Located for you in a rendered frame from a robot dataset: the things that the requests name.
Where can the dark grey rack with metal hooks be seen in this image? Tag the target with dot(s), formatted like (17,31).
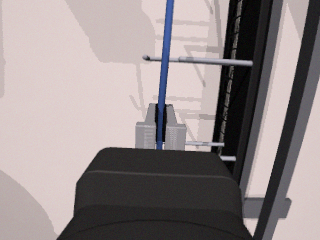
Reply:
(237,99)

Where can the blue cable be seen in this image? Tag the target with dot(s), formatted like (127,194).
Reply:
(164,68)

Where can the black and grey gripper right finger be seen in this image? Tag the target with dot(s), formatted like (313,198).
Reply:
(173,133)

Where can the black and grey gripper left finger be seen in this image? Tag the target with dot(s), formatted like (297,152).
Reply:
(146,132)

